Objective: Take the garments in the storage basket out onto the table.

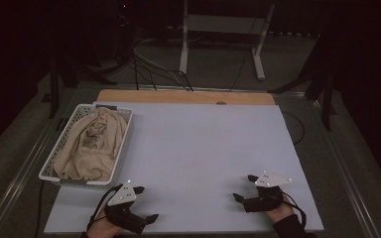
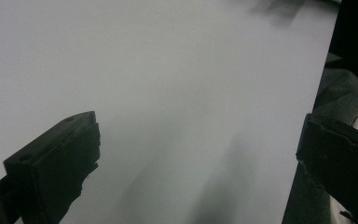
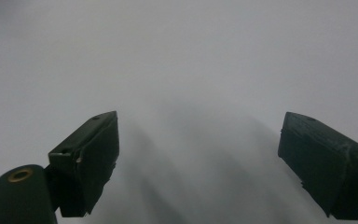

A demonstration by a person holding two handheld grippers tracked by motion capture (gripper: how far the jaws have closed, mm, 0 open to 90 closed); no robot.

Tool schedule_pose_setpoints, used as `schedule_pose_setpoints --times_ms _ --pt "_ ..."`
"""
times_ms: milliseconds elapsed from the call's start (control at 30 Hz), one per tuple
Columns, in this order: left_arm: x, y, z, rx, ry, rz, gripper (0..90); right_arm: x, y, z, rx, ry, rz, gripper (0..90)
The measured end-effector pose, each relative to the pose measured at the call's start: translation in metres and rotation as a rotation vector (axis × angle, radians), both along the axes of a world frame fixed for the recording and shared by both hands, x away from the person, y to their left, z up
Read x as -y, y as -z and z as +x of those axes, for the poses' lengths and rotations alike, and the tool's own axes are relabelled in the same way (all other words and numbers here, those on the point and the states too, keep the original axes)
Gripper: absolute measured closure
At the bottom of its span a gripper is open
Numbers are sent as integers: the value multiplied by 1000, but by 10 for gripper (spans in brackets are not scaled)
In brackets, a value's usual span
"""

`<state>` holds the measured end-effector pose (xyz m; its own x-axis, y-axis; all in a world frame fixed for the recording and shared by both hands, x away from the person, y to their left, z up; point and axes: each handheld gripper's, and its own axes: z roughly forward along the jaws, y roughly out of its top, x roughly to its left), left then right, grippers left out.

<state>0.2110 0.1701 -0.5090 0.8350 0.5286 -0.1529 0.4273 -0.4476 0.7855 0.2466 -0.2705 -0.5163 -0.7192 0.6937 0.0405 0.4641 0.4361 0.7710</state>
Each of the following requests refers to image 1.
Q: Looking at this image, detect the black looped floor cable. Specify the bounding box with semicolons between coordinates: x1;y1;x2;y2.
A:
281;110;307;146

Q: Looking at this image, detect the person's right hand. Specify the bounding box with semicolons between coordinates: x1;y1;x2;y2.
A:
265;197;295;225

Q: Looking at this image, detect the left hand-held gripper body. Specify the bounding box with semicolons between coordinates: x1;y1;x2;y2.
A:
103;180;151;236

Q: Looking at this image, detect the bundle of floor cables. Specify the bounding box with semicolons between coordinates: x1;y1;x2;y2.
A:
112;0;195;92

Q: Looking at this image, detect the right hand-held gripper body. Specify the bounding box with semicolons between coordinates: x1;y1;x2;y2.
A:
243;171;293;213

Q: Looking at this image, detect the beige cloth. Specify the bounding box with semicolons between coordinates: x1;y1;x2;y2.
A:
52;106;129;182

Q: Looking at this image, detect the black tripod stand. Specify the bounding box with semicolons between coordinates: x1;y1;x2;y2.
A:
43;43;118;120
267;29;338;132

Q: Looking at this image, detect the person's left hand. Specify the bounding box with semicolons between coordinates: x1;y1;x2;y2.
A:
85;213;124;238

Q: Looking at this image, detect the white metal stand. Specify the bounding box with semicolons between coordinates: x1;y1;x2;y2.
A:
179;0;276;81

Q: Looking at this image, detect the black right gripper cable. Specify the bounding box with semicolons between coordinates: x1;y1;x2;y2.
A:
271;191;308;230

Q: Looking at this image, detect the white perforated plastic basket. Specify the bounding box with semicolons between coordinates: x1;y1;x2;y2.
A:
38;103;134;189

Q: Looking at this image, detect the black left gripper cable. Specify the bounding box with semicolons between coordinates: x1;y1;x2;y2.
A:
86;183;124;233

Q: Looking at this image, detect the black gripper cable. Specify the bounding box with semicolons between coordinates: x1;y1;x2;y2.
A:
86;183;124;233
271;191;308;230

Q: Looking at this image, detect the white table mat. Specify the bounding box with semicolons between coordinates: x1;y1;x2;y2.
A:
44;101;325;235

